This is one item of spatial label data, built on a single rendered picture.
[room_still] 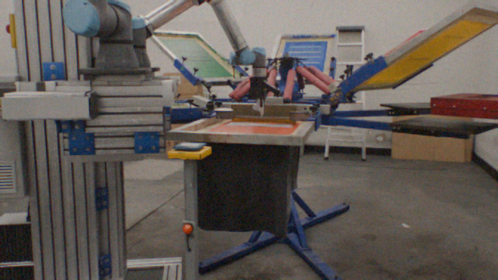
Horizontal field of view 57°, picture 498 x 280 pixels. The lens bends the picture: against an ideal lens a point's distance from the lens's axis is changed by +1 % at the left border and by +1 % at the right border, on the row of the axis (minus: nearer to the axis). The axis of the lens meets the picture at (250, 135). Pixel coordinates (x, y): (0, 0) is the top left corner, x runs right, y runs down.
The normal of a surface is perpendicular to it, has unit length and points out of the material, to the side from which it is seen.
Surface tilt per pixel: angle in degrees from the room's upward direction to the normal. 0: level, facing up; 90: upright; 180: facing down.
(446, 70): 90
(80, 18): 98
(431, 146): 78
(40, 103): 90
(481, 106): 91
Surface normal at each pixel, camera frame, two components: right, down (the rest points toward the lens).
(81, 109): 0.12, 0.15
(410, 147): -0.22, -0.11
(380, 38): -0.23, 0.15
